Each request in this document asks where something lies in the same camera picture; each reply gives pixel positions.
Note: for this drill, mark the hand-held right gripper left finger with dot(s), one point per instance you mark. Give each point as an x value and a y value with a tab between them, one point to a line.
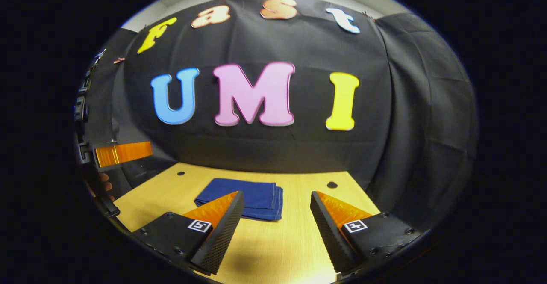
224	228

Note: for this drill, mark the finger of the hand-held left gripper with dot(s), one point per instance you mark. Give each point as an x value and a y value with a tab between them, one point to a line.
124	153

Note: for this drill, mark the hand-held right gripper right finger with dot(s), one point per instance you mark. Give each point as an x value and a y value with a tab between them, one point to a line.
329	232

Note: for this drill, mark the blue jeans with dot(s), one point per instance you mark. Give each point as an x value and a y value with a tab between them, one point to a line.
256	196

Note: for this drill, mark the black backdrop cloth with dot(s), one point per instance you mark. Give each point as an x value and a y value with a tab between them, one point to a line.
307	40

